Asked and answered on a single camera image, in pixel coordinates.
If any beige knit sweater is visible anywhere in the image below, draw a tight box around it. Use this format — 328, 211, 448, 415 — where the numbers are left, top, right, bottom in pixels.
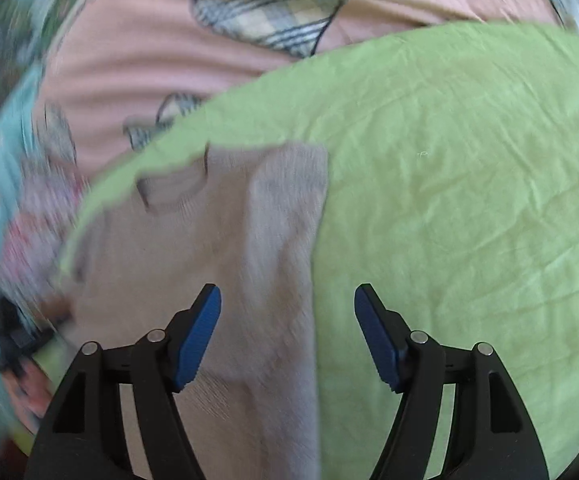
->
60, 143, 327, 479

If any person's left hand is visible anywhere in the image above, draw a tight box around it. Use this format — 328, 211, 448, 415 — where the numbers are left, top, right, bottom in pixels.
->
2, 360, 53, 434

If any pink floral fabric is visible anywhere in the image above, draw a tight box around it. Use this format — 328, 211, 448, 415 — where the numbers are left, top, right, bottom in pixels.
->
0, 102, 88, 306

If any light green bed sheet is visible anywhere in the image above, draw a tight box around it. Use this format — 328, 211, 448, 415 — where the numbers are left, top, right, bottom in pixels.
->
62, 23, 579, 479

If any pink quilt with plaid hearts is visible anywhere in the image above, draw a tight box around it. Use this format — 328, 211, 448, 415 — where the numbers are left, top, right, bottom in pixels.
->
33, 0, 579, 183

